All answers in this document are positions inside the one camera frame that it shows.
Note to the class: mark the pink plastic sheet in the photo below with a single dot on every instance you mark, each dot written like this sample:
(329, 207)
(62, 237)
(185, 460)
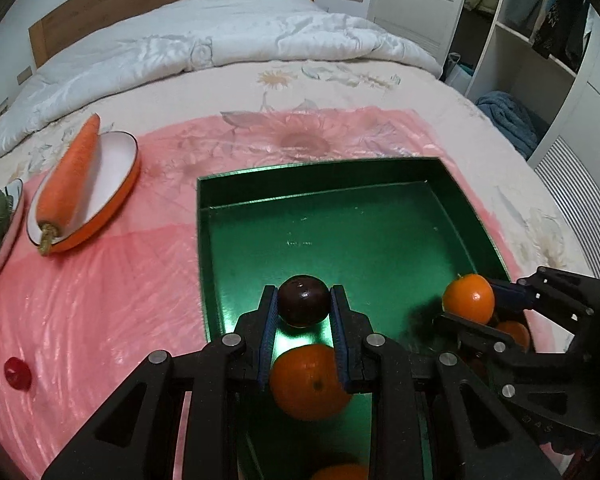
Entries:
(84, 319)

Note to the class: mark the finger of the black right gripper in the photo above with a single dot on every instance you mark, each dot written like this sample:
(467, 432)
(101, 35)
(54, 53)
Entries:
(489, 364)
(563, 297)

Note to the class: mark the white radiator cover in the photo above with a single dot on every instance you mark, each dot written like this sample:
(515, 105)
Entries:
(569, 167)

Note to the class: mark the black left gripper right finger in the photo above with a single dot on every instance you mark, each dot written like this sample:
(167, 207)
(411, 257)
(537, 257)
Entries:
(395, 394)

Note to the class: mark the orange at box bottom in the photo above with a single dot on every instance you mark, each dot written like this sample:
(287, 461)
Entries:
(342, 472)

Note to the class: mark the orange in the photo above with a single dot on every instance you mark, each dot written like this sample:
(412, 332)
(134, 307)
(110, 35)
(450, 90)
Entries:
(518, 332)
(305, 384)
(470, 297)
(342, 472)

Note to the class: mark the white duvet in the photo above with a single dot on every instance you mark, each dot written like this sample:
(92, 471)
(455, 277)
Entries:
(190, 35)

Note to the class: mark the orange in box corner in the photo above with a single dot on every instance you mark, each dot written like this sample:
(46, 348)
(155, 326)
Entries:
(518, 332)

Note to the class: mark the dark purple plum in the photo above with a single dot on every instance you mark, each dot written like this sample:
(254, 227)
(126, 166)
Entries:
(303, 301)

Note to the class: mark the green box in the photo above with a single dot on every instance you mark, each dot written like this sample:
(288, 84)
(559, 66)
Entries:
(390, 235)

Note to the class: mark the orange white bowl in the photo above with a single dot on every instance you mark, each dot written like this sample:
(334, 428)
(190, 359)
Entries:
(114, 171)

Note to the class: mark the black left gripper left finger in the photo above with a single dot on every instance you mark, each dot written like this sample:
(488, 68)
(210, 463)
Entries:
(134, 433)

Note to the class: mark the blue folded blanket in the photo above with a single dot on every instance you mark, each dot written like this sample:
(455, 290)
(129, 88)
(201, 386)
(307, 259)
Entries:
(520, 126)

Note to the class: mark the floral bed sheet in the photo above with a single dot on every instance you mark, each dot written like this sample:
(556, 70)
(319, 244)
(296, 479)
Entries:
(266, 114)

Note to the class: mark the white wardrobe shelving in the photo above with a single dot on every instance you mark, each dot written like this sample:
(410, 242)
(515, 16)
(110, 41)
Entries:
(544, 53)

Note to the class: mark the orange carrot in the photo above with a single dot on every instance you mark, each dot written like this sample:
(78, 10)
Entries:
(59, 201)

